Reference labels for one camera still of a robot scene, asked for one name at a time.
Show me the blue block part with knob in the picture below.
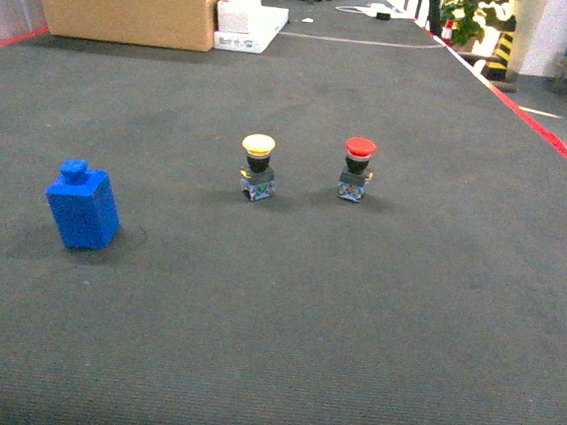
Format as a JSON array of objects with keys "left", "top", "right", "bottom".
[{"left": 45, "top": 158, "right": 120, "bottom": 250}]

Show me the yellow mushroom push button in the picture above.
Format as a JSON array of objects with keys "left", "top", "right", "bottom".
[{"left": 240, "top": 133, "right": 276, "bottom": 202}]

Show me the red mushroom push button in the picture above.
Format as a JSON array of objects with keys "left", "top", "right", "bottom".
[{"left": 337, "top": 136, "right": 377, "bottom": 203}]

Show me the white flat box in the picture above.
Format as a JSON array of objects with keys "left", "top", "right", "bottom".
[{"left": 214, "top": 6, "right": 289, "bottom": 54}]

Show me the white small box on top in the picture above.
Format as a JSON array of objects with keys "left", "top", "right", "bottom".
[{"left": 217, "top": 0, "right": 262, "bottom": 34}]

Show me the red white traffic cone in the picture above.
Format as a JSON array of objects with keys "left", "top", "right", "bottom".
[{"left": 441, "top": 18, "right": 454, "bottom": 46}]

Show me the green potted plant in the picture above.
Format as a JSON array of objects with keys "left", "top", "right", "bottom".
[{"left": 441, "top": 0, "right": 519, "bottom": 47}]

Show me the red conveyor side rail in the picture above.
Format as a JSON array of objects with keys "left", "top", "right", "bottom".
[{"left": 407, "top": 24, "right": 567, "bottom": 191}]

